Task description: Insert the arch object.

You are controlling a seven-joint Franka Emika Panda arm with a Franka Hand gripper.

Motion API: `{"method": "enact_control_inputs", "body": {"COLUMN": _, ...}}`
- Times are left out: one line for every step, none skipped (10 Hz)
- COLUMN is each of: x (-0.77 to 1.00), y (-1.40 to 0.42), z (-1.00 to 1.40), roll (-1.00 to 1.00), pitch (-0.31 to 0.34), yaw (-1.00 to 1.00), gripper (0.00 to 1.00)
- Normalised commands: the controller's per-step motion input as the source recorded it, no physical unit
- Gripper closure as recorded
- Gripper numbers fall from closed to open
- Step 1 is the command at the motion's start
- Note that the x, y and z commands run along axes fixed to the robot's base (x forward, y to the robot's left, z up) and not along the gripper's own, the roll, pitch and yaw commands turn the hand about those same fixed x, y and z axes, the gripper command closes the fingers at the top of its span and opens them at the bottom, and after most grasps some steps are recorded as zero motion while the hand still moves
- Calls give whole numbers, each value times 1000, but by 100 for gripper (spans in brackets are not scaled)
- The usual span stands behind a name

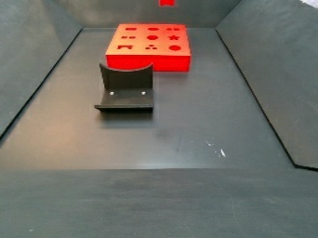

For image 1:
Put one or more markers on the red arch object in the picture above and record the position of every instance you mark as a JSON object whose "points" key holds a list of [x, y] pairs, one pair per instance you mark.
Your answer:
{"points": [[166, 3]]}

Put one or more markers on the black curved holder stand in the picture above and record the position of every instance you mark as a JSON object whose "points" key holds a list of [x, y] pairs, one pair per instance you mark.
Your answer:
{"points": [[129, 89]]}

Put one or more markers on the red shape sorter block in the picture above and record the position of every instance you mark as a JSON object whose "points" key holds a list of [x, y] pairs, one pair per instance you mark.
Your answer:
{"points": [[150, 43]]}

